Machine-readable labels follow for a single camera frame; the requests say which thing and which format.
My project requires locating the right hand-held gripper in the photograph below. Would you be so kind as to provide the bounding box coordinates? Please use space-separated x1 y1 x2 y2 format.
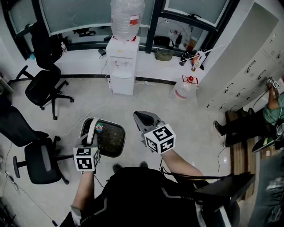
133 110 176 155

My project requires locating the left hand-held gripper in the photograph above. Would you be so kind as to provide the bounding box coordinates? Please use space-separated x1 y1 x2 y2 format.
73 133 101 172

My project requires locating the person's left forearm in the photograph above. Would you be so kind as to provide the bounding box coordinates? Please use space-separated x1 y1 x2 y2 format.
71 170 96 210

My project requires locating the person's right forearm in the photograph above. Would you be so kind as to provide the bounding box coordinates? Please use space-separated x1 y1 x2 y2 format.
159 148 204 178

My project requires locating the clear water jug red cap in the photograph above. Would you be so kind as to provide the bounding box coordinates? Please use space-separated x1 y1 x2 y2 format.
173 75 198 102

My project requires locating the white water dispenser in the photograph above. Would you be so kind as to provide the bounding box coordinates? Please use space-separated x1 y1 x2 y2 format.
106 35 141 96

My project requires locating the green bag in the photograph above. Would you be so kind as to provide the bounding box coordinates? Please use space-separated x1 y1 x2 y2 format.
154 49 175 61

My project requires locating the black office chair with headrest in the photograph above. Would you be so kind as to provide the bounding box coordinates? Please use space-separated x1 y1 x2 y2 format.
8 21 75 121

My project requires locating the dark drink bottle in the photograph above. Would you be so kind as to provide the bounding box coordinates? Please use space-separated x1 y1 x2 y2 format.
179 51 190 67

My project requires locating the orange drink bottle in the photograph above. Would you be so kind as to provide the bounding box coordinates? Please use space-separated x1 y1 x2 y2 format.
191 52 200 72

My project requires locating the person's black shirt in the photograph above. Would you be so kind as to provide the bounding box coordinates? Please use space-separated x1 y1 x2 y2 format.
59 166 241 227

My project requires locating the black bag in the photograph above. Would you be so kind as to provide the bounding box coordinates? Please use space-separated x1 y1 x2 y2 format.
153 35 175 48

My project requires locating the wooden bench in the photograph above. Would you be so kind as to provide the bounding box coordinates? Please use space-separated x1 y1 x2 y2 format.
225 108 278 201

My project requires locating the black flat panel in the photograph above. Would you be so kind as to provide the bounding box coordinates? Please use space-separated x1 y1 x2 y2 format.
193 173 256 206

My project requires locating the large clear water bottle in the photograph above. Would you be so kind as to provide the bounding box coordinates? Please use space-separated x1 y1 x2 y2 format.
110 0 146 42

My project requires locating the white locker cabinet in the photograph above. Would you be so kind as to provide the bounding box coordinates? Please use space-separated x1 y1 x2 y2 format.
196 1 284 112

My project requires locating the white floor cable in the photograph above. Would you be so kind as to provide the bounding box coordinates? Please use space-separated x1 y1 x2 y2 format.
60 88 114 137

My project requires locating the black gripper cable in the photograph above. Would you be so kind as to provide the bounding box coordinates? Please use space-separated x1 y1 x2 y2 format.
159 158 231 180

